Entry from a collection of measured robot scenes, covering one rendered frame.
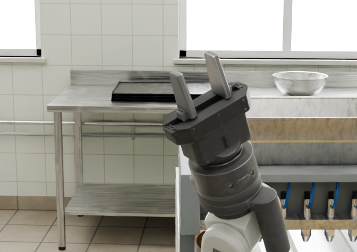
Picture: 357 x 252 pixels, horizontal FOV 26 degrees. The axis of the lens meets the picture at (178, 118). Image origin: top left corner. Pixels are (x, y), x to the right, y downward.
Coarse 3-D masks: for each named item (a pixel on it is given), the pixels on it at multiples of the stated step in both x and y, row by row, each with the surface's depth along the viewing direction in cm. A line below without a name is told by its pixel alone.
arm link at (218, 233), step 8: (216, 224) 104; (224, 224) 104; (208, 232) 104; (216, 232) 103; (224, 232) 102; (232, 232) 103; (208, 240) 104; (216, 240) 103; (224, 240) 102; (232, 240) 102; (240, 240) 102; (208, 248) 105; (216, 248) 104; (224, 248) 103; (232, 248) 102; (240, 248) 102; (248, 248) 104
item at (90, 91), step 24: (72, 72) 501; (96, 72) 500; (120, 72) 499; (144, 72) 498; (168, 72) 497; (192, 72) 496; (240, 72) 494; (264, 72) 493; (336, 72) 491; (72, 96) 463; (96, 96) 463; (264, 96) 463; (288, 96) 463; (312, 96) 463; (336, 96) 463; (96, 192) 492; (120, 192) 492; (144, 192) 492; (168, 192) 492; (168, 216) 452
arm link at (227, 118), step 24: (216, 96) 100; (240, 96) 98; (168, 120) 97; (192, 120) 96; (216, 120) 96; (240, 120) 99; (192, 144) 97; (216, 144) 98; (240, 144) 100; (192, 168) 101; (216, 168) 99; (240, 168) 99; (216, 192) 100; (240, 192) 100
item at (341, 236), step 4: (336, 232) 240; (340, 232) 234; (344, 232) 231; (336, 236) 240; (340, 236) 235; (344, 236) 229; (336, 240) 240; (340, 240) 235; (344, 240) 229; (348, 240) 225; (356, 240) 225; (340, 244) 235; (344, 244) 229; (348, 244) 223; (352, 244) 222; (356, 244) 222; (340, 248) 235; (344, 248) 229; (348, 248) 224; (352, 248) 219; (356, 248) 219
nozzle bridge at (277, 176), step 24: (264, 168) 198; (288, 168) 198; (312, 168) 198; (336, 168) 198; (192, 192) 193; (192, 216) 194; (288, 216) 201; (312, 216) 201; (336, 216) 201; (192, 240) 207
